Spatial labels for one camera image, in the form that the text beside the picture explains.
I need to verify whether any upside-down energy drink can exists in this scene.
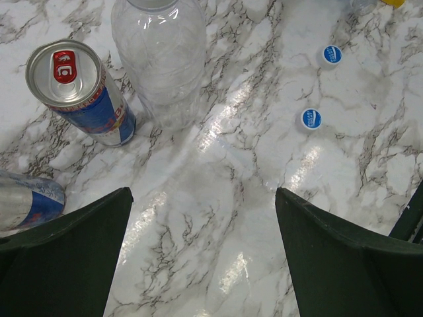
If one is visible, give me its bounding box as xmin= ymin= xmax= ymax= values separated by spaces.
xmin=1 ymin=170 xmax=66 ymax=232

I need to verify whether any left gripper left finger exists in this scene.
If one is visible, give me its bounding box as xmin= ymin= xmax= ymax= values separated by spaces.
xmin=1 ymin=187 xmax=134 ymax=316

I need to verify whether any lying clear plastic bottle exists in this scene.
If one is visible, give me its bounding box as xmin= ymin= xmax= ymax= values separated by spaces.
xmin=350 ymin=0 xmax=377 ymax=17

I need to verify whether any blue bottle cap upper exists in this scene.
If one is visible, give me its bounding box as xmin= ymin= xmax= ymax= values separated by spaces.
xmin=317 ymin=45 xmax=342 ymax=70

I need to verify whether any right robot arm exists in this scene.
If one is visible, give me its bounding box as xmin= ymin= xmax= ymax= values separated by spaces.
xmin=389 ymin=182 xmax=423 ymax=244

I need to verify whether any upright energy drink can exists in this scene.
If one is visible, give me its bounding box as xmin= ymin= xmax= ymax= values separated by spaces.
xmin=25 ymin=39 xmax=136 ymax=147

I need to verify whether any yellow candy bag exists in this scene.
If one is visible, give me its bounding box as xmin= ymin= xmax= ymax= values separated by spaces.
xmin=382 ymin=0 xmax=405 ymax=8

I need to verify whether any blue bottle cap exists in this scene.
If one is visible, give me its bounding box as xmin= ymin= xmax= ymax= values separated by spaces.
xmin=295 ymin=108 xmax=323 ymax=133
xmin=317 ymin=45 xmax=342 ymax=70

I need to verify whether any blue bottle cap left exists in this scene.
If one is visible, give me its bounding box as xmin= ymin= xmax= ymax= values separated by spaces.
xmin=295 ymin=108 xmax=323 ymax=133

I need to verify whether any clear unlabelled plastic bottle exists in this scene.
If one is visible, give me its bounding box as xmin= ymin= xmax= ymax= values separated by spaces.
xmin=111 ymin=0 xmax=206 ymax=131

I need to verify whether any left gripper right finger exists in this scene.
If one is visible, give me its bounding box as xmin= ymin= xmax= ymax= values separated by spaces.
xmin=275 ymin=188 xmax=422 ymax=316

